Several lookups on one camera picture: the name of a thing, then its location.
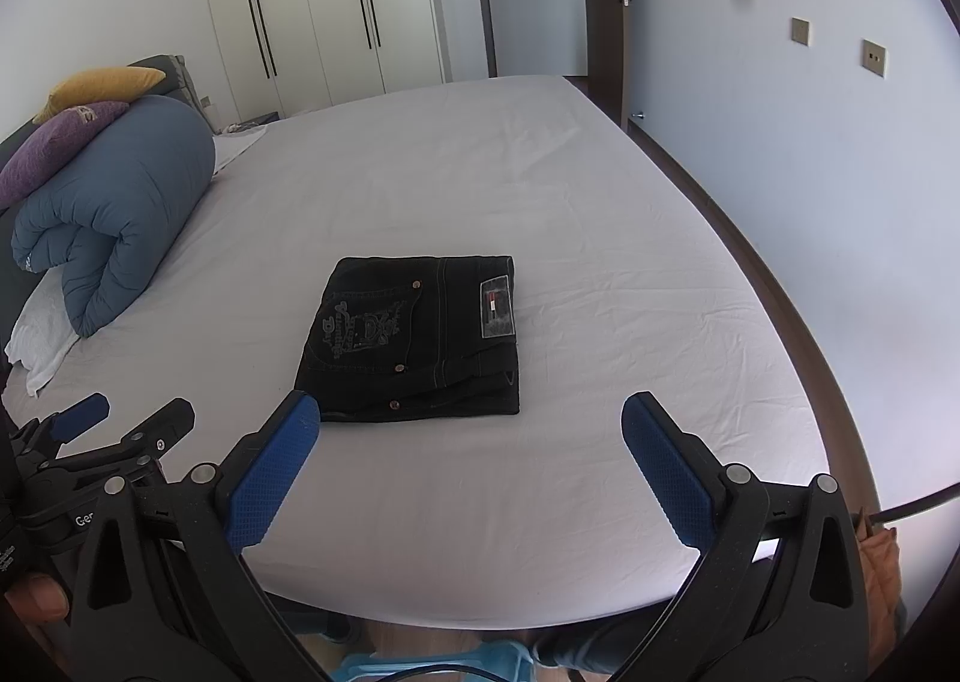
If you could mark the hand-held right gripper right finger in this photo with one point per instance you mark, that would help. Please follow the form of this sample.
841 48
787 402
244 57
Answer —
667 472

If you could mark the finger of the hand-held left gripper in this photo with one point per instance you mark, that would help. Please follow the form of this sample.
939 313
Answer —
79 418
161 427

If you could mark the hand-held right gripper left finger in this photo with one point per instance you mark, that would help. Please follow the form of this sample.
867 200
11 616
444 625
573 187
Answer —
270 479

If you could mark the black denim pants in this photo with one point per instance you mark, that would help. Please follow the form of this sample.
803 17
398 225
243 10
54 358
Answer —
420 352

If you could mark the person's left hand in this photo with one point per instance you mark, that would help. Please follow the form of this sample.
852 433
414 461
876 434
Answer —
34 599

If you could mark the crumpled white cloth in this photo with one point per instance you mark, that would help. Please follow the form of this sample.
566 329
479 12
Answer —
41 344

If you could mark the person's right leg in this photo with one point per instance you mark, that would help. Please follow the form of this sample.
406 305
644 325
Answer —
600 641

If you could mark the rolled blue duvet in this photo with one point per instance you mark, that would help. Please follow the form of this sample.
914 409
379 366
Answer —
127 202

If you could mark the light blue plastic stool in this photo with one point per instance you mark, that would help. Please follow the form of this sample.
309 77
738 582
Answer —
457 656

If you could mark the purple pillow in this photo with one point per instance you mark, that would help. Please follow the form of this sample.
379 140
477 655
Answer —
52 149

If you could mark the flat white pillow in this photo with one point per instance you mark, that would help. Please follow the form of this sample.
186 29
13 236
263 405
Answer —
236 145

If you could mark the bed with white sheet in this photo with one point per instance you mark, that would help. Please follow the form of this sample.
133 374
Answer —
525 202

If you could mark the dark nightstand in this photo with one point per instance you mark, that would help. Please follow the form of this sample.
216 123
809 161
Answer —
255 121

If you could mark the yellow pillow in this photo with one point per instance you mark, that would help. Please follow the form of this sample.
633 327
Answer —
97 85

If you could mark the brown wooden door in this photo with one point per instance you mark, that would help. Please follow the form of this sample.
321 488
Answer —
604 51

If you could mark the brass wall socket plate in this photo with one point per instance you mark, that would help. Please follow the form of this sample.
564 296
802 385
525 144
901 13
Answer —
800 30
873 57

